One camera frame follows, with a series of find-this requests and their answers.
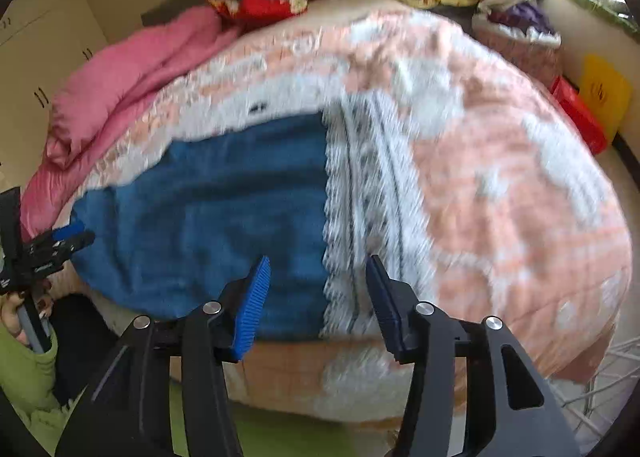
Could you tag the person's left forearm green sleeve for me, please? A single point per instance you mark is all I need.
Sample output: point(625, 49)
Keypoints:
point(27, 387)

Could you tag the yellow board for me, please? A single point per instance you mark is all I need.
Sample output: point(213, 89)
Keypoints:
point(605, 97)

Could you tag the red box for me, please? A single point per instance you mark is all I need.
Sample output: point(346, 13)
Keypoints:
point(580, 117)

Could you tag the cream wardrobe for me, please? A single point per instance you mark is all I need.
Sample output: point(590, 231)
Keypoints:
point(45, 52)

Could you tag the purple cloth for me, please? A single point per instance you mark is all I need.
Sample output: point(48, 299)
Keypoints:
point(525, 17)

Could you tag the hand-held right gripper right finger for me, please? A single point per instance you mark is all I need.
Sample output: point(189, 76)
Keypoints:
point(384, 307)

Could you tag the red floral cloth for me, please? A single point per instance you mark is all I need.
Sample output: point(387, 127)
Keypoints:
point(260, 4)

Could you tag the green cloth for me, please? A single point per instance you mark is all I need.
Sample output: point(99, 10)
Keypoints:
point(300, 432)

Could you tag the pink quilt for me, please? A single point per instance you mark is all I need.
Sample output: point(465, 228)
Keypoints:
point(125, 82)

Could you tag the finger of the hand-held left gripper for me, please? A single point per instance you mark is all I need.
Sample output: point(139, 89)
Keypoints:
point(75, 244)
point(70, 230)

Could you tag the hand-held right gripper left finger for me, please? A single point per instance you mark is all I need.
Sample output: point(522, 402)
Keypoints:
point(254, 304)

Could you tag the blue denim pants lace cuffs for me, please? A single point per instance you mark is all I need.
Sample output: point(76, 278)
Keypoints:
point(200, 217)

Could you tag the person's left hand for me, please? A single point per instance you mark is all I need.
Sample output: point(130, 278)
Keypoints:
point(9, 317)

